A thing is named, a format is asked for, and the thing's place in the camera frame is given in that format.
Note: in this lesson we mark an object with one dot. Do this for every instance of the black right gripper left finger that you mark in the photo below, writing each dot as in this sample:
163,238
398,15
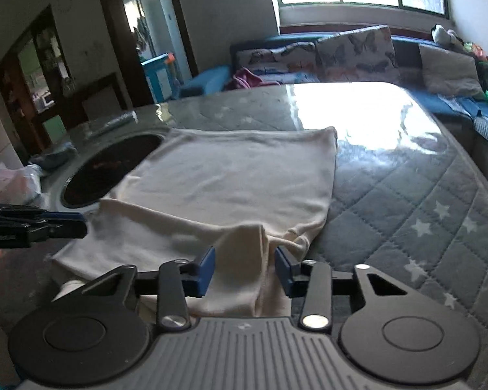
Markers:
172,283

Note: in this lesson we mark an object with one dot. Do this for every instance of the left butterfly print pillow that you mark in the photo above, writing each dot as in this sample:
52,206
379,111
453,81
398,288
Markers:
298,57

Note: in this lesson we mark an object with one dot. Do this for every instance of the blue white cabinet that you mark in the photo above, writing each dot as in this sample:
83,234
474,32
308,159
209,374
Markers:
160,77

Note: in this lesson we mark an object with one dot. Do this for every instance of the grey plain cushion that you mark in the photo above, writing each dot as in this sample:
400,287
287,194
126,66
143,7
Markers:
449,73

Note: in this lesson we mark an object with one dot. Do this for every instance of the pink crumpled garment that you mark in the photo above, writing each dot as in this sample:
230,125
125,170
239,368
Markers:
244,79

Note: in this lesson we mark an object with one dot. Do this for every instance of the black white plush toy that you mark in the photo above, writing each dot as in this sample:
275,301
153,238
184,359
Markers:
445,37

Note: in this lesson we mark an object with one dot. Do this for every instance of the butterfly print pillow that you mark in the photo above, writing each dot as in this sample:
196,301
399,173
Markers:
298,57
361,55

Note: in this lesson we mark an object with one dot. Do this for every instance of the grey remote control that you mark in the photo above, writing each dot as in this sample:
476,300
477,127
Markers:
116,123

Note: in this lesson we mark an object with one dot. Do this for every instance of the right butterfly print pillow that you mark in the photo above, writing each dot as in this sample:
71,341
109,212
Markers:
361,55

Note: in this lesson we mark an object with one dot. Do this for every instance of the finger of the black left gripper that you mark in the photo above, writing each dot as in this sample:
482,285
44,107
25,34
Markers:
56,216
63,230

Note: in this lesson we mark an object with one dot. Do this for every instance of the white cloth garment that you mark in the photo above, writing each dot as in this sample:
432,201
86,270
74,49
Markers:
243,193

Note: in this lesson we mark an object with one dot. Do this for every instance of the blue corner sofa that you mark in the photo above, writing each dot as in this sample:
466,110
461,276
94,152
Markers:
465,117

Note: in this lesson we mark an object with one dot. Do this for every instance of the dark wooden doorway frame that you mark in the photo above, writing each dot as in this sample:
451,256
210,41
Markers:
143,29

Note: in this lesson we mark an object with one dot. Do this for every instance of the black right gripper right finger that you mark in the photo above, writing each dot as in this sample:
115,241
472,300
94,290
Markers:
316,283

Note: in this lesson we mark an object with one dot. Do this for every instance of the small butterfly pillow lying flat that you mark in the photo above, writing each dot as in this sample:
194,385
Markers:
290,78

